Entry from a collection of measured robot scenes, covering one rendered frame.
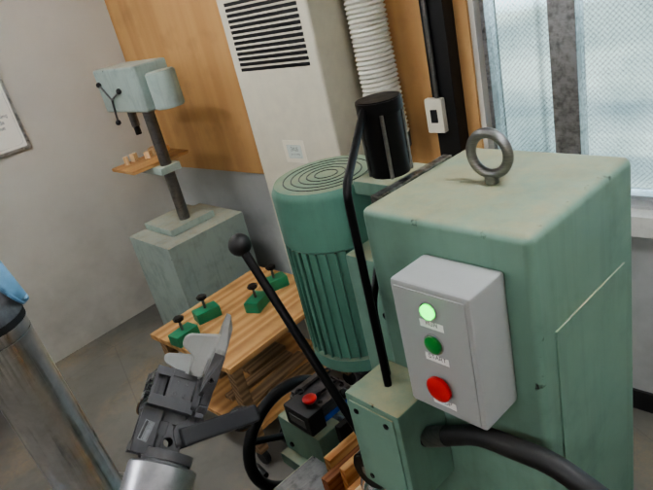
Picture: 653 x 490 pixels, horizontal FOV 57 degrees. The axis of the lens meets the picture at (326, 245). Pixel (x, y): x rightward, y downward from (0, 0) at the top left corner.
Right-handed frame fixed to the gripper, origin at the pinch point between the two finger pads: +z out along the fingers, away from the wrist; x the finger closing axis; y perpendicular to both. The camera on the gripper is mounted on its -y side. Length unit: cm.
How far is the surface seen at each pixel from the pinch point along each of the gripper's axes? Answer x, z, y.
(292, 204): -15.2, 15.4, -2.0
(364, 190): -24.8, 15.9, -8.4
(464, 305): -43.0, -4.9, -12.2
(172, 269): 208, 90, -15
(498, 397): -36.6, -9.8, -22.1
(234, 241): -6.6, 11.0, 2.6
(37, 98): 237, 172, 83
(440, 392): -33.7, -10.3, -16.9
